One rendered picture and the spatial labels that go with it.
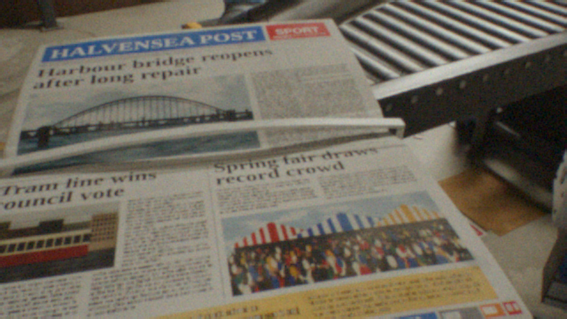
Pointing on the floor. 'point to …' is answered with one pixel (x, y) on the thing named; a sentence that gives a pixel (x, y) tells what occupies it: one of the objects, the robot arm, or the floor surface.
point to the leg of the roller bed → (481, 133)
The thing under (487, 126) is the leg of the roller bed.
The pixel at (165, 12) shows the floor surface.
